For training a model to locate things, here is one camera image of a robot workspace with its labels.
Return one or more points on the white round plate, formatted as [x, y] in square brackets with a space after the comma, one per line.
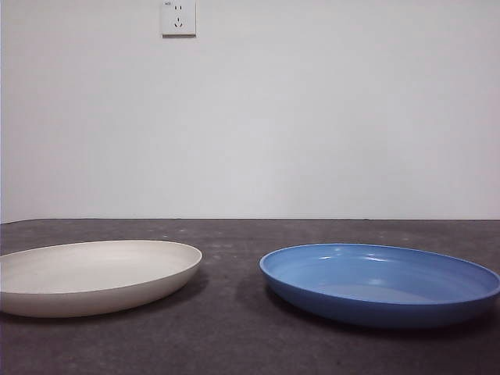
[97, 273]

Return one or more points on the blue round plate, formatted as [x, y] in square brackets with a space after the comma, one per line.
[371, 308]

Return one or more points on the white wall socket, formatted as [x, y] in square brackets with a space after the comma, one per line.
[179, 23]

